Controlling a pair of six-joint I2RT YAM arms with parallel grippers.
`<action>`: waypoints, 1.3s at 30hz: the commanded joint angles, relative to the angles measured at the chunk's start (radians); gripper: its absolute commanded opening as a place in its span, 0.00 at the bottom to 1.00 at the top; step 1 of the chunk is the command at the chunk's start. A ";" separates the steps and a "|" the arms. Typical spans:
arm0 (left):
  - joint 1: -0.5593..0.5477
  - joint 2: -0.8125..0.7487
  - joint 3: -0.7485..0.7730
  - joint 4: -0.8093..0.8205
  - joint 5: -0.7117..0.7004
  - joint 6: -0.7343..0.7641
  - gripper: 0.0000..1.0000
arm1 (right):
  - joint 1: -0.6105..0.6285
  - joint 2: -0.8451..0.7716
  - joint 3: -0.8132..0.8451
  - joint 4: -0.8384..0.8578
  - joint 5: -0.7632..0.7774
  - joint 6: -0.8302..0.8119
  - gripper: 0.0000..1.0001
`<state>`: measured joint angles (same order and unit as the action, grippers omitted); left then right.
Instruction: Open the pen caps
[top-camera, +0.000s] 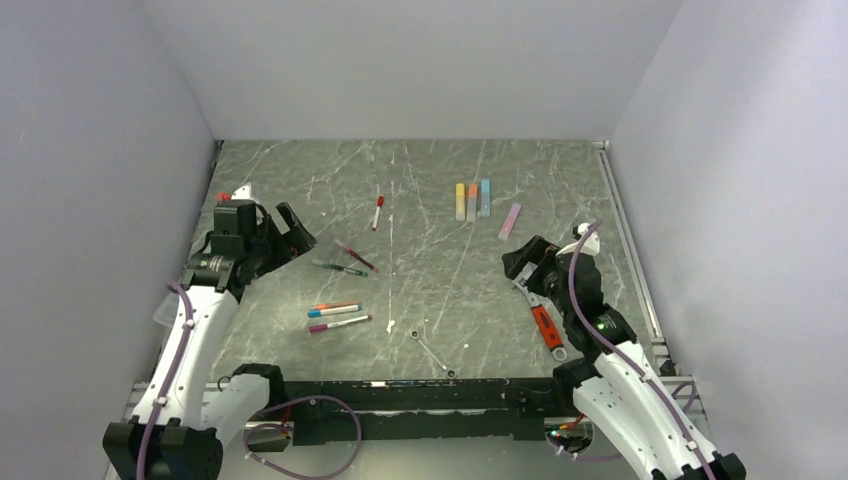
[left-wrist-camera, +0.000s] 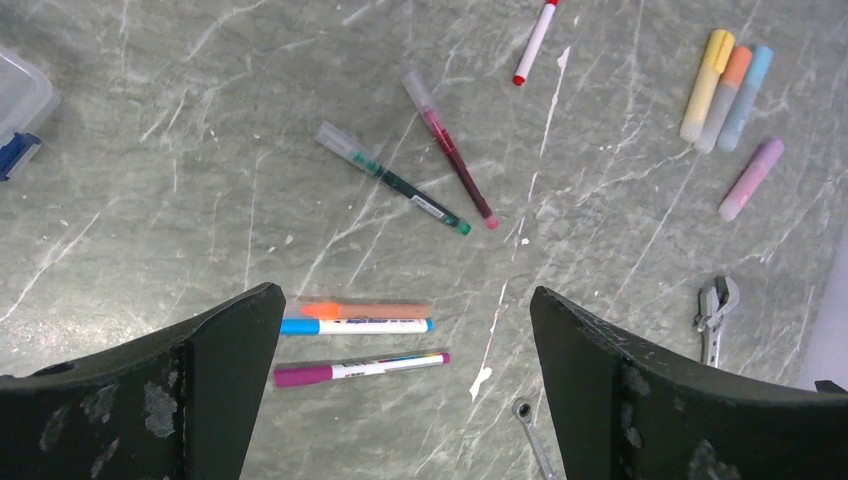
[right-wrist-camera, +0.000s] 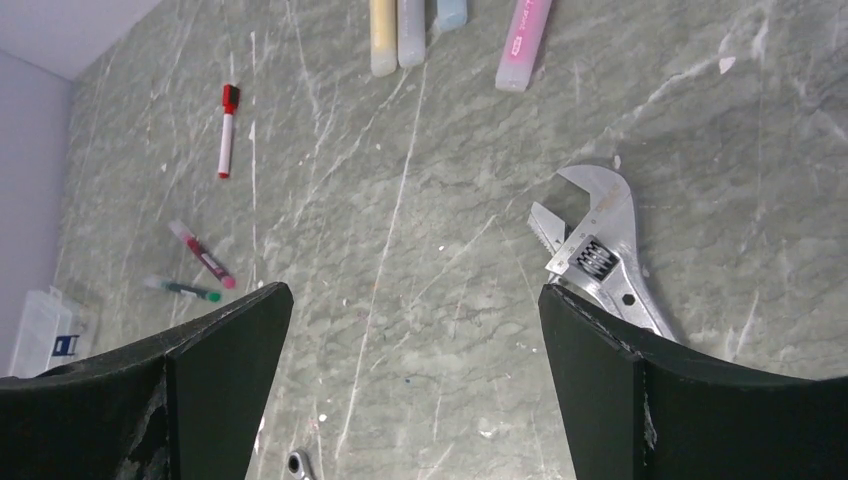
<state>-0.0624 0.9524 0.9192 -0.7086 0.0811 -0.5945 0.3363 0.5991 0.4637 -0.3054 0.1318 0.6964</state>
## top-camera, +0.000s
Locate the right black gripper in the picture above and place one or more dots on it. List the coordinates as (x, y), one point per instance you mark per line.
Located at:
(515, 261)

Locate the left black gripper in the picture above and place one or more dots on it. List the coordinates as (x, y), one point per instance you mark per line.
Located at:
(297, 240)

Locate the pink highlighter body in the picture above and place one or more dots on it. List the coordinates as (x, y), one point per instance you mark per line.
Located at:
(509, 221)

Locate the orange highlighter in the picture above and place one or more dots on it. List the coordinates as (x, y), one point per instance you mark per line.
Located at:
(472, 194)

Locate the blue highlighter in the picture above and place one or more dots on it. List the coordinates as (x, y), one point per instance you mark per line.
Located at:
(485, 198)

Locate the yellow highlighter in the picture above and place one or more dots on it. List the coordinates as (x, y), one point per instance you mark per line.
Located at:
(460, 202)

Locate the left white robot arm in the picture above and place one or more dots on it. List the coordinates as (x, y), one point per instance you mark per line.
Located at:
(172, 433)

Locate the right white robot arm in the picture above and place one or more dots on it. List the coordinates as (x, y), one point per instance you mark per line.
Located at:
(614, 384)

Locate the green marker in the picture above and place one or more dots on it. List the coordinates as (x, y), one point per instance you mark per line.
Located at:
(340, 268)

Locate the dark red marker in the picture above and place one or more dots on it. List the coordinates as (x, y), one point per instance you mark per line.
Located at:
(353, 253)

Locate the blue capped white marker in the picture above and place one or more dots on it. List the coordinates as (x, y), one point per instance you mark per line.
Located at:
(331, 312)

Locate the orange marker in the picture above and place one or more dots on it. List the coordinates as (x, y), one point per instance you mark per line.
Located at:
(335, 305)

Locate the magenta capped white marker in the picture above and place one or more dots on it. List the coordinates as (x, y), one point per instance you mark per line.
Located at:
(318, 328)

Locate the red capped white marker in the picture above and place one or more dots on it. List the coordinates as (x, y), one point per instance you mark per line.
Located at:
(377, 214)

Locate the clear plastic parts box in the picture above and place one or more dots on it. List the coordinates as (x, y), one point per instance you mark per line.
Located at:
(167, 311)

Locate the silver ratchet wrench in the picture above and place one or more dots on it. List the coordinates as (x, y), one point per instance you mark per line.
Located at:
(448, 371)

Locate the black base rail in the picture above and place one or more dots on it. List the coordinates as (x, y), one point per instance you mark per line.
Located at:
(320, 412)

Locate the aluminium side rail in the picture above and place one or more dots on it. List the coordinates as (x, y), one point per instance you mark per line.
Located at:
(662, 357)

